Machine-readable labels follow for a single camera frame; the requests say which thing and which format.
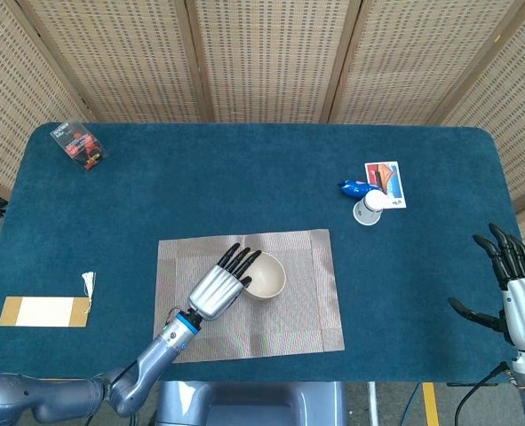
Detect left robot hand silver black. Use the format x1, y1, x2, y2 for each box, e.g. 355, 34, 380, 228
187, 242, 263, 321

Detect cream ceramic bowl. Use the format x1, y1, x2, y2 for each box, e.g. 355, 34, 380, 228
243, 250, 288, 303

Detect grey-brown woven placemat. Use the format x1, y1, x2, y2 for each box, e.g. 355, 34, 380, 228
154, 228, 346, 364

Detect blue plush table cover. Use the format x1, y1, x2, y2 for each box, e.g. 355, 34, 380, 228
0, 122, 525, 385

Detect blue-grey robot torso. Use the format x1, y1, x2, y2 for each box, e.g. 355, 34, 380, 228
155, 380, 347, 426

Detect yellow floor tape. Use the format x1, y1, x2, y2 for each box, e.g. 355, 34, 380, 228
423, 382, 441, 426

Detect gold white bookmark with tassel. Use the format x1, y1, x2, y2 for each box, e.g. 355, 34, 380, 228
0, 271, 98, 329

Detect blue snack packet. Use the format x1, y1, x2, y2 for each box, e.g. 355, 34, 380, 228
337, 178, 374, 199

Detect white paper cup blue print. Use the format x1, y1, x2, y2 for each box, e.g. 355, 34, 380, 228
353, 190, 386, 226

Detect white table leg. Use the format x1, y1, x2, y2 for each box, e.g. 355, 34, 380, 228
367, 381, 378, 426

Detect colourful postcard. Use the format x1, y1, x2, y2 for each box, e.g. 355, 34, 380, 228
363, 161, 408, 209

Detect clear box red black items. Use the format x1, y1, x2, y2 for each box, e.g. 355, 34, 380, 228
49, 120, 111, 172

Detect woven bamboo folding screen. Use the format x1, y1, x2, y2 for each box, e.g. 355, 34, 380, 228
0, 0, 525, 272

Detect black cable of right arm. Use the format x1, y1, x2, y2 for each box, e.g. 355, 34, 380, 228
455, 361, 512, 426

